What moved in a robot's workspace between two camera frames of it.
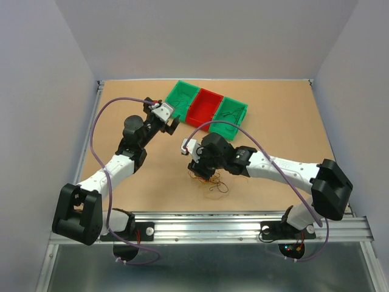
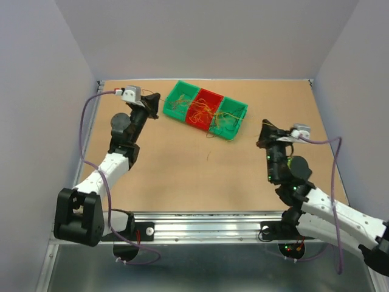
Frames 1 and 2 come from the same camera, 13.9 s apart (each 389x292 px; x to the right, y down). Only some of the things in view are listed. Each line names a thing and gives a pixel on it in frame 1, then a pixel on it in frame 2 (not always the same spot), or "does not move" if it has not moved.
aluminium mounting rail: x=245 y=227 does not move
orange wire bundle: x=214 y=177 to x=206 y=112
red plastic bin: x=203 y=108 does not move
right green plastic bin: x=228 y=111 does not move
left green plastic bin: x=180 y=98 does not move
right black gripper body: x=206 y=165 to x=277 y=149
